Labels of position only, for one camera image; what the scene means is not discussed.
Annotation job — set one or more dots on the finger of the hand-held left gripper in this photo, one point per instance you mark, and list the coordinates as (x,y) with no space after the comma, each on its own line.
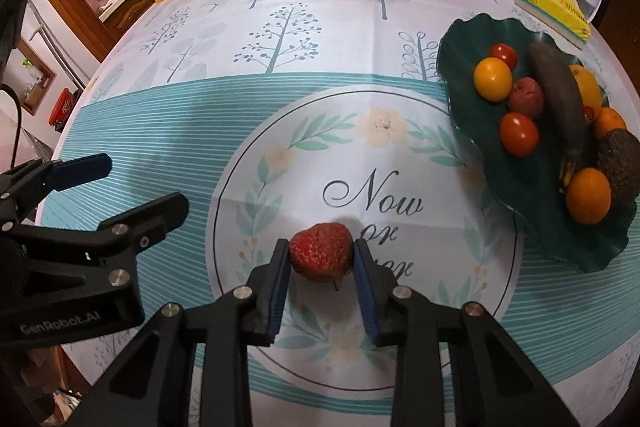
(150,219)
(80,171)

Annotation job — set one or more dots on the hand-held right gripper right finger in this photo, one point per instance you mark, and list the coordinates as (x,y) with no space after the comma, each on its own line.
(365,294)

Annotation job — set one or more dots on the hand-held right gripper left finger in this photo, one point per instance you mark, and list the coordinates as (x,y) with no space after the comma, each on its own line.
(280,289)

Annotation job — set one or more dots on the small orange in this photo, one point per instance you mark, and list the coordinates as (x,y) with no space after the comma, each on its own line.
(610,123)
(589,196)
(492,79)

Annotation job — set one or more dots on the dark overripe banana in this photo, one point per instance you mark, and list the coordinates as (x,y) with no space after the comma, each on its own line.
(557,102)

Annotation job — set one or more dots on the dark green leaf plate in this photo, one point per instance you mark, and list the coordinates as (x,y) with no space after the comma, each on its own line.
(470,42)

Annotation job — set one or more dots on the large orange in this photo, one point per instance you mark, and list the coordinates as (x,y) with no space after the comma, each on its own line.
(591,89)

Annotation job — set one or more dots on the red crate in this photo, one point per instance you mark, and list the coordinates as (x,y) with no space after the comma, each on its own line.
(64,106)

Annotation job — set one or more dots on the tree print tablecloth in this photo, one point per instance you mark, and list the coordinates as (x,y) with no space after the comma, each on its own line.
(250,107)

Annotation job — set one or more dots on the small red tomato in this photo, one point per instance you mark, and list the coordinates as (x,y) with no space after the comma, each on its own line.
(502,55)

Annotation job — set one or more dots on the brown avocado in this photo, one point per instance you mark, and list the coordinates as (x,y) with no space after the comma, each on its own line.
(620,164)

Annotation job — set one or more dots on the tiny red fruit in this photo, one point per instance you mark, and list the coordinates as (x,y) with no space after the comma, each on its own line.
(589,114)

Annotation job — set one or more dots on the yellow tissue box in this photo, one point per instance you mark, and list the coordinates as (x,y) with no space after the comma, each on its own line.
(550,7)

